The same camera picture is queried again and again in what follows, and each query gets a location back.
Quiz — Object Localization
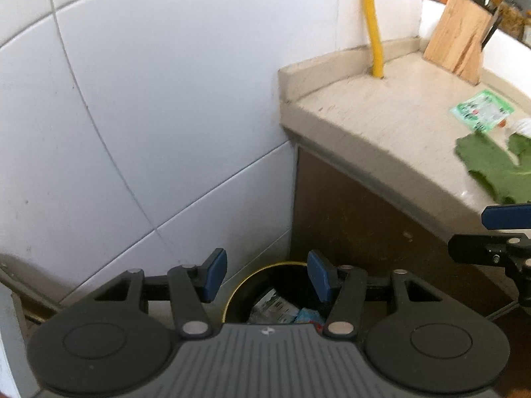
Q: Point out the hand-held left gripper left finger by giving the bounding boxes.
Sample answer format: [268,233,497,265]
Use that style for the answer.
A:
[95,248,228,338]

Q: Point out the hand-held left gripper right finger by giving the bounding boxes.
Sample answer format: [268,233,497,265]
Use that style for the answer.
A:
[307,250,442,338]

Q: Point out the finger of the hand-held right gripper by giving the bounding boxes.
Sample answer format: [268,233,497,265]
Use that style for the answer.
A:
[448,233,531,272]
[481,202,531,230]

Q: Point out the red and blue carton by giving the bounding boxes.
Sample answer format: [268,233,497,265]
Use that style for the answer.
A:
[294,307,326,334]

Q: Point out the black yellow rimmed trash bin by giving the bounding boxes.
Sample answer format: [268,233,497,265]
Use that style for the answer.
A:
[223,261,333,325]

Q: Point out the large green leaf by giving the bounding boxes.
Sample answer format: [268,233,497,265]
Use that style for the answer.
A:
[455,132,531,206]

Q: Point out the green plastic packet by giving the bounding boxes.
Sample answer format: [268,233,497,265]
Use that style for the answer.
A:
[450,90,515,133]

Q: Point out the wooden knife block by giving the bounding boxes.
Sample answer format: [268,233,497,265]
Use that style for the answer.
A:
[423,0,494,86]

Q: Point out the black scissors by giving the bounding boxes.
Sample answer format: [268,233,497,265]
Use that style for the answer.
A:
[481,6,509,50]

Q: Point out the dark lidded pickle jar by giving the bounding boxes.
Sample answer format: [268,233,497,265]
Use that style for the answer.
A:
[500,2,525,38]

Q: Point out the yellow pipe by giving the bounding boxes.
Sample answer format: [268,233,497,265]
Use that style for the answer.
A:
[360,0,386,79]

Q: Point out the steel rail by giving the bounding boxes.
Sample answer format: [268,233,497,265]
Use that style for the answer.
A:
[0,253,67,324]

